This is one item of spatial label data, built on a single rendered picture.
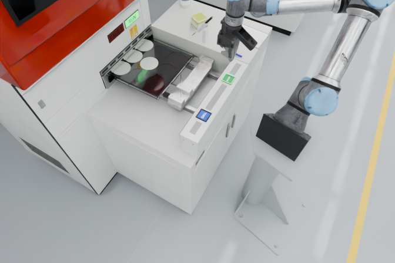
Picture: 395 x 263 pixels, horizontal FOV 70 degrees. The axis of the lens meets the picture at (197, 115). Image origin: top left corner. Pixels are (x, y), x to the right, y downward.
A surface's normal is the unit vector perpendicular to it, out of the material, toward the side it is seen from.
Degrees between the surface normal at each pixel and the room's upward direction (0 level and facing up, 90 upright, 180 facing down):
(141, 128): 0
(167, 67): 0
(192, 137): 0
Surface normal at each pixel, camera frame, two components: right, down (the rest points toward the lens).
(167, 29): 0.02, -0.58
